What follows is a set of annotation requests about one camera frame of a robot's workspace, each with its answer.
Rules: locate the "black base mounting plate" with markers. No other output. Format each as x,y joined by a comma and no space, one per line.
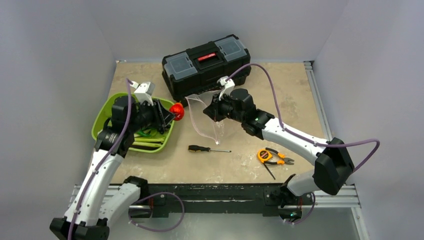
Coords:
267,199

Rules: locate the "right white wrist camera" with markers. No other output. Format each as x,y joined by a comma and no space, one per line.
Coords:
227,86

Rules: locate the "orange tape measure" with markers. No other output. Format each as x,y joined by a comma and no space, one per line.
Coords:
264,155

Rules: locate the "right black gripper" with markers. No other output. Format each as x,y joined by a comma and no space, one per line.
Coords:
213,108

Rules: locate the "clear zip top bag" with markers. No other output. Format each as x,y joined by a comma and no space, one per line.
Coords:
202,123

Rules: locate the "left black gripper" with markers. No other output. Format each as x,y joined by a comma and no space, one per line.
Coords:
162,116

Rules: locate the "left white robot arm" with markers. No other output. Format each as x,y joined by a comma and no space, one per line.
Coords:
89,216

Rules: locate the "green plastic tray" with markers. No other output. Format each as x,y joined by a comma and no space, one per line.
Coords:
106,112

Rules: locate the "orange black pliers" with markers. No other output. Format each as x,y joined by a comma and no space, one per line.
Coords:
277,159

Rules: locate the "black yellow screwdriver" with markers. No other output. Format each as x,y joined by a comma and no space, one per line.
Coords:
197,148

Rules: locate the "aluminium frame rails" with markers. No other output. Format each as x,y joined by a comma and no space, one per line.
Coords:
306,101

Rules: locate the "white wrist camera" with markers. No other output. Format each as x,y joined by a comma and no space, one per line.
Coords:
227,86
143,92

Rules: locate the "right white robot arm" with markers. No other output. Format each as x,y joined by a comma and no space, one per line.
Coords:
332,164

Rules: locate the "black plastic toolbox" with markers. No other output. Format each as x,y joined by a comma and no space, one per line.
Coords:
196,70

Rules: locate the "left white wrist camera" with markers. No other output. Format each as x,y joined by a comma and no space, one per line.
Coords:
143,92

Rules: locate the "green celery stalks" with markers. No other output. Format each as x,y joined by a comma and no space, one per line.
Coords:
155,141

